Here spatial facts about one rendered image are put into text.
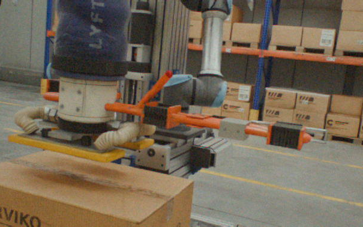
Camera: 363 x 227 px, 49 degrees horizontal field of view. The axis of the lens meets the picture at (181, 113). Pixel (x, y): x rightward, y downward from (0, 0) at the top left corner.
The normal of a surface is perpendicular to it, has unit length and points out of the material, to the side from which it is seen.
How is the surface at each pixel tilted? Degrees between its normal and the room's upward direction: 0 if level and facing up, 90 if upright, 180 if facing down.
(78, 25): 77
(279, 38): 91
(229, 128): 90
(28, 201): 90
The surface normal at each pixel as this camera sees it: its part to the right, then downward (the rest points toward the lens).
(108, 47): 0.51, 0.07
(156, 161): -0.39, 0.10
